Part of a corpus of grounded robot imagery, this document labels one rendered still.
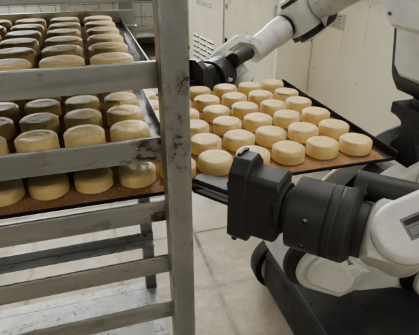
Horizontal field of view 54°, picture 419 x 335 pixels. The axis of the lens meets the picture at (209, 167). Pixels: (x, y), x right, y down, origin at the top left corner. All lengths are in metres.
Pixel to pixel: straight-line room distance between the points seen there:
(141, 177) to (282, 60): 1.56
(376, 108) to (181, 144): 1.40
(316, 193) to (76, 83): 0.28
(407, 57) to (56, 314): 1.03
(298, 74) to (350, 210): 1.68
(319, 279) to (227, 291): 0.54
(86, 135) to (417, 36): 0.64
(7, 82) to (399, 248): 0.42
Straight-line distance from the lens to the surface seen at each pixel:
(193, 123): 0.69
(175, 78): 0.43
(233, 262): 1.50
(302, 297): 1.14
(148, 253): 1.13
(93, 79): 0.46
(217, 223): 1.68
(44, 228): 0.54
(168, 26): 0.42
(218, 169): 0.56
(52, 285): 0.59
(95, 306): 1.19
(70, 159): 0.49
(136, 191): 0.54
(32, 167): 0.49
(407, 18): 0.91
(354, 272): 0.97
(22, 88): 0.46
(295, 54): 2.07
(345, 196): 0.47
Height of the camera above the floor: 0.99
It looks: 29 degrees down
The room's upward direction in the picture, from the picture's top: straight up
